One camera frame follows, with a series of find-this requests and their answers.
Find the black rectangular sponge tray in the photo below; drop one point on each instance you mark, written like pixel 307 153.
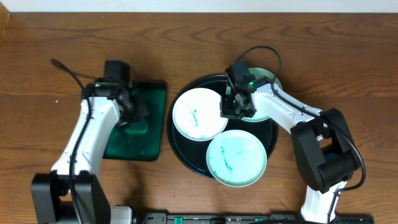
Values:
pixel 144 147

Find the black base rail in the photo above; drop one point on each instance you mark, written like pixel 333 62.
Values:
pixel 277 217

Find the green sponge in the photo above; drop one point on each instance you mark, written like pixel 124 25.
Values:
pixel 138 127

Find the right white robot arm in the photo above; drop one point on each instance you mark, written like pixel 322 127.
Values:
pixel 325 153

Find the white plate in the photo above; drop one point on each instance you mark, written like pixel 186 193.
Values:
pixel 196 114

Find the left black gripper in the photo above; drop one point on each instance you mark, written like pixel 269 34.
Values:
pixel 134 111

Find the mint green plate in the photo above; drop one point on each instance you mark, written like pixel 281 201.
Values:
pixel 262 97
pixel 236 158

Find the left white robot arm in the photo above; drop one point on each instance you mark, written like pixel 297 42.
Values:
pixel 71 191

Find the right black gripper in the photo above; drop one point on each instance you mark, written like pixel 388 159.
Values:
pixel 226 111

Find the round black tray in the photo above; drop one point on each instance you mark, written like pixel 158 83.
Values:
pixel 192 154

